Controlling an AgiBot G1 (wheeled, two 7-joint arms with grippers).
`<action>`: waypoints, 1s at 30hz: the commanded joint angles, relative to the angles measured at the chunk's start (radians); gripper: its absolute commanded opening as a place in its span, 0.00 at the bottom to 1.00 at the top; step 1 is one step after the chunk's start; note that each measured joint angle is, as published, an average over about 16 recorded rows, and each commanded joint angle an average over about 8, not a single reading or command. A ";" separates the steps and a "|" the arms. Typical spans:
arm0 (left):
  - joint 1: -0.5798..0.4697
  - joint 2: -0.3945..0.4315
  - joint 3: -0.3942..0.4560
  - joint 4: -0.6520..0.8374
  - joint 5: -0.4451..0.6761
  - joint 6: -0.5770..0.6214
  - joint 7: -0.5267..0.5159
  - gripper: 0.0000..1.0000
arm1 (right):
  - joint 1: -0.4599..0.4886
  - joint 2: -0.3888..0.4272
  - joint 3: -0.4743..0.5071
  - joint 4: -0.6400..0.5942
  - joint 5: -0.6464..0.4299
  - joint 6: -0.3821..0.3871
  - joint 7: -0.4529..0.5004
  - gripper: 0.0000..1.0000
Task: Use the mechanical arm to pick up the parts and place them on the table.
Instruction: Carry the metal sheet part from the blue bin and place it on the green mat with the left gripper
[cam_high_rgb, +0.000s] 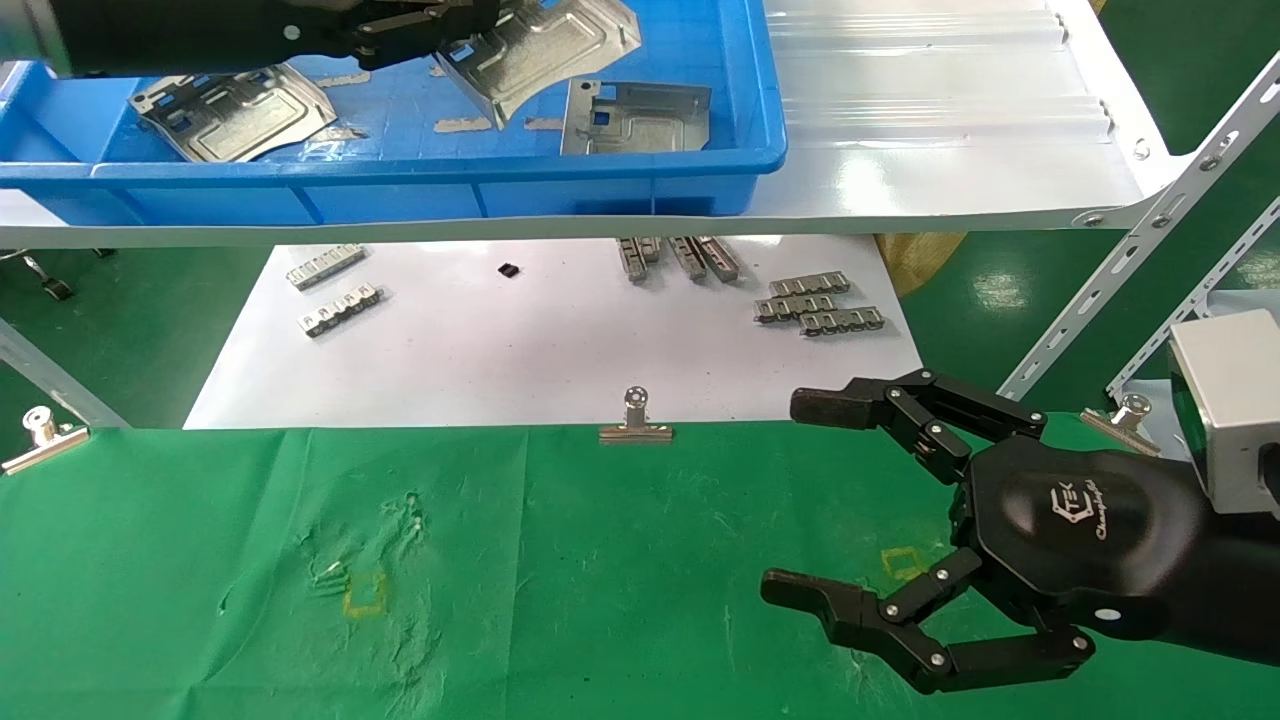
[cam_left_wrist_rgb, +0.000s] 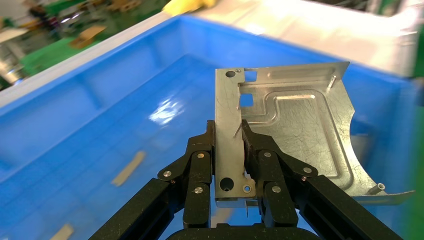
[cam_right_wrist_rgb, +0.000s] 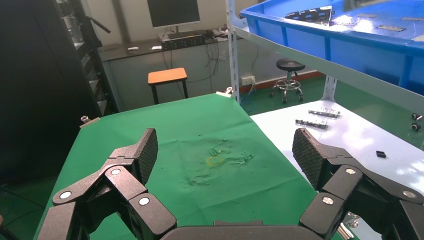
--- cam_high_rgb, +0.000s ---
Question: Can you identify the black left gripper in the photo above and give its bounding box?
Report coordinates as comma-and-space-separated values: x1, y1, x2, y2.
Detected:
55, 0, 501, 77

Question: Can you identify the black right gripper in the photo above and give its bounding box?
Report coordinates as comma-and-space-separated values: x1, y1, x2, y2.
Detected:
760, 367, 1216, 696

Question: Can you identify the sheet metal bracket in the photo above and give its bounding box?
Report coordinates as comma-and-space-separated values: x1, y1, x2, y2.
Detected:
432, 0, 643, 132
130, 62, 341, 165

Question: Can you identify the blue plastic tray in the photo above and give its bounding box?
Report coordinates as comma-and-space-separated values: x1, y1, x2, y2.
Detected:
0, 0, 789, 230

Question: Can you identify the small slotted metal strip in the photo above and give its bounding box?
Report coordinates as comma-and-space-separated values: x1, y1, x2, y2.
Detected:
667, 236, 744, 285
753, 293, 840, 325
299, 283, 387, 339
287, 243, 369, 292
797, 306, 887, 338
768, 271, 854, 299
616, 238, 664, 285

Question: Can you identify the silver binder clip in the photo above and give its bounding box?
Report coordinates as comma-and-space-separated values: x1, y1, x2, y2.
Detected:
1079, 393, 1162, 459
0, 404, 92, 477
599, 386, 676, 445

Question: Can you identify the flat sheet metal plate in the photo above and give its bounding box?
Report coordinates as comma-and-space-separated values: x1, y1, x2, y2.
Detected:
561, 79, 713, 157

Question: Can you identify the yellow brown bag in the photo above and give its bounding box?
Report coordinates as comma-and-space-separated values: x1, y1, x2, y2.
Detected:
874, 233, 970, 300

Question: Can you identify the green table cloth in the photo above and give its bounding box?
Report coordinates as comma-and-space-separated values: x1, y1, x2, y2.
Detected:
0, 412, 1280, 720

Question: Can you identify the white paper sheet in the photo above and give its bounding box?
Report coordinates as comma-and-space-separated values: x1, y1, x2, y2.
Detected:
185, 236, 925, 430

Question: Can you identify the white shelf board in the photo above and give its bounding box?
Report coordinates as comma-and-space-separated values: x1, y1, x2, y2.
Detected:
0, 0, 1187, 250

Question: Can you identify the white slotted angle beam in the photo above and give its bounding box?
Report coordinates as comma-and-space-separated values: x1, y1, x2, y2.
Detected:
1104, 195, 1280, 403
997, 50, 1280, 404

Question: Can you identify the black caster wheel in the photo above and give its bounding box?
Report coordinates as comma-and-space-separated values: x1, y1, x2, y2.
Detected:
20, 254, 77, 302

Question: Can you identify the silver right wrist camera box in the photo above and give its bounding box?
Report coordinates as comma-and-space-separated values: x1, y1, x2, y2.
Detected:
1166, 308, 1280, 517

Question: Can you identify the grey metal frame leg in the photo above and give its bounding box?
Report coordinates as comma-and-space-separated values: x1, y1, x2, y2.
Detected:
0, 318, 132, 430

